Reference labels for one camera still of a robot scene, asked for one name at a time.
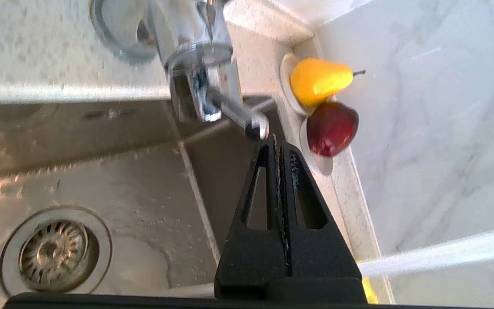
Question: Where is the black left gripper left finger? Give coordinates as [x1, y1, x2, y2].
[214, 134, 290, 300]

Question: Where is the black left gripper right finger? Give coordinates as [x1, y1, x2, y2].
[279, 141, 367, 303]

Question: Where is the yellow fish-shaped sponge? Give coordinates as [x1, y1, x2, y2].
[362, 277, 378, 304]

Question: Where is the chrome gooseneck faucet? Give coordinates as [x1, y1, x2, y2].
[90, 0, 270, 140]

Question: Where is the stainless steel sink basin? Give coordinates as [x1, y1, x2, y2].
[0, 97, 282, 299]

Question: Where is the small white dish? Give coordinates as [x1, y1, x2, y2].
[279, 54, 335, 176]

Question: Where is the dark red apple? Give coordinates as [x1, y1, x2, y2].
[307, 102, 359, 158]

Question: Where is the yellow pear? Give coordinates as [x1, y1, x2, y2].
[290, 58, 366, 107]

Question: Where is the round metal drain strainer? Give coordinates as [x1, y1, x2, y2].
[0, 206, 113, 297]

